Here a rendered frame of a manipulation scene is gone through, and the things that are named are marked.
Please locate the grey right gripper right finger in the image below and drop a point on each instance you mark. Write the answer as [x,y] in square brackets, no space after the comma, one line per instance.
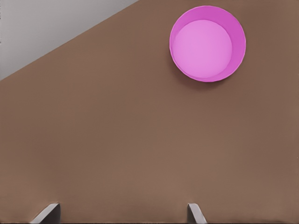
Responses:
[196,214]

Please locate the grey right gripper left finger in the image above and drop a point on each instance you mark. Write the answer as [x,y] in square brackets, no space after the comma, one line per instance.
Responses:
[50,214]

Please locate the round pink tray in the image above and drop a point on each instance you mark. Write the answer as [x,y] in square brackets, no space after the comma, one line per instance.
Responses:
[203,46]

